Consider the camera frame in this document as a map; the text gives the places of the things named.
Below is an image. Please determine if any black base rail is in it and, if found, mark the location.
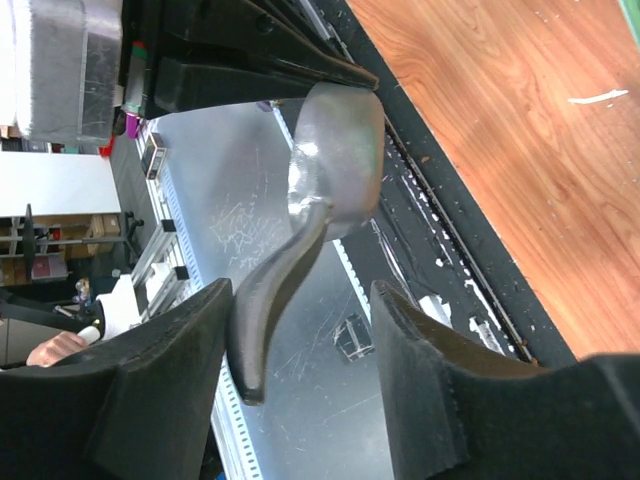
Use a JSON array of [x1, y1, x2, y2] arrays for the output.
[[294, 1, 576, 368]]

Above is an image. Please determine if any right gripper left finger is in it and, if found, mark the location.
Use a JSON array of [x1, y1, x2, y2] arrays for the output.
[[1, 279, 233, 479]]

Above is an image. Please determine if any grey metal scoop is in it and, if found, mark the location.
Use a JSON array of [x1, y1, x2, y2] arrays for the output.
[[226, 83, 385, 405]]

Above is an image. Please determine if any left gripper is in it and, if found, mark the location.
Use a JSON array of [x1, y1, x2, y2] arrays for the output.
[[118, 1, 378, 120]]

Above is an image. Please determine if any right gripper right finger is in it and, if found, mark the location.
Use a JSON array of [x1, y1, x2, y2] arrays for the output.
[[370, 281, 639, 479]]

